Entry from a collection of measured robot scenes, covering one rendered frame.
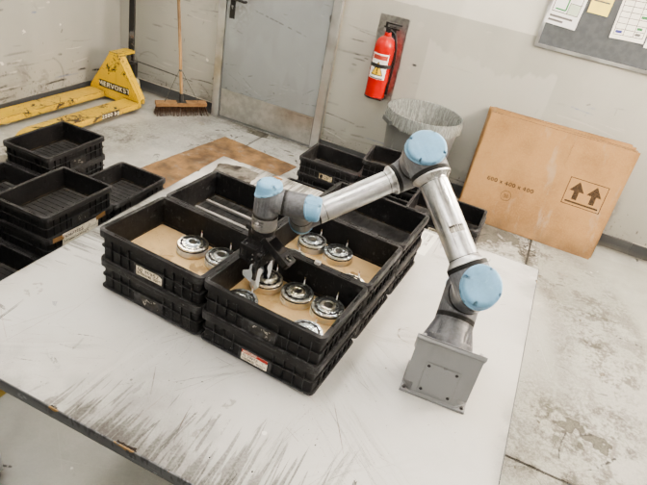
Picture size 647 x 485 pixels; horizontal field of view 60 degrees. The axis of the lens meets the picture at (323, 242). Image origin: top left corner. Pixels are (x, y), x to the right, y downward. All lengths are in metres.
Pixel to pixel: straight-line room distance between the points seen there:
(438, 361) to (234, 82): 3.96
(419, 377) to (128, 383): 0.82
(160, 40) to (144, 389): 4.35
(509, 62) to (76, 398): 3.66
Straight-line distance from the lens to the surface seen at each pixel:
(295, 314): 1.72
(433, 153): 1.64
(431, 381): 1.71
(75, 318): 1.88
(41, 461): 2.43
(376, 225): 2.27
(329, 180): 3.57
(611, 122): 4.50
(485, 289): 1.57
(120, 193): 3.19
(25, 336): 1.85
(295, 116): 5.00
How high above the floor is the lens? 1.92
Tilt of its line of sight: 32 degrees down
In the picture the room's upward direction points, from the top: 12 degrees clockwise
